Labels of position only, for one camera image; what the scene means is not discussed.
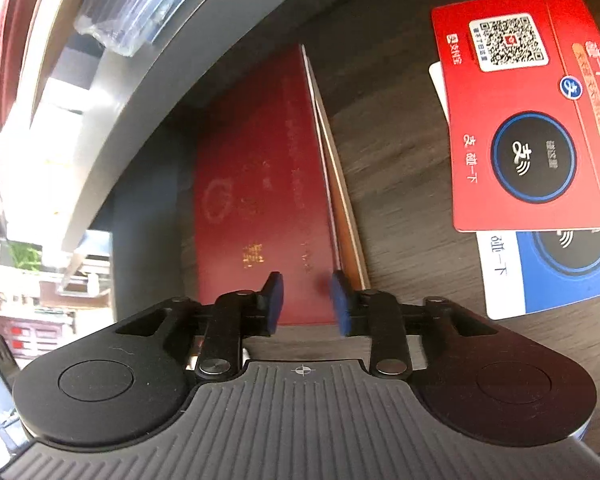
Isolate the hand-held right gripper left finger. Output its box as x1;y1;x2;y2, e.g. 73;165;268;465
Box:
115;271;285;381

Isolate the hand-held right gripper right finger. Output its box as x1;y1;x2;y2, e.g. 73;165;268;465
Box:
330;270;498;379

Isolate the dark red booklet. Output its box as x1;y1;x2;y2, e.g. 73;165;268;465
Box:
192;43;342;327

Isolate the orange-red booklet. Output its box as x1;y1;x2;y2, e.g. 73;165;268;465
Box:
300;44;371;292

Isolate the blue and white payment card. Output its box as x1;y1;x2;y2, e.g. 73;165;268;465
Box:
476;227;600;321

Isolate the red payment code card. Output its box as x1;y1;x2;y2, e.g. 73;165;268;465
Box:
430;0;600;233

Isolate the clear plastic bag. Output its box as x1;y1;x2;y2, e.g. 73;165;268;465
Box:
74;0;203;57

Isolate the beige board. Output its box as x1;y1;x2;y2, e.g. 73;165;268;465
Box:
19;0;98;126

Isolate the red hardcover book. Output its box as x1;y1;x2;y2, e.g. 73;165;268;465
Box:
0;0;57;133

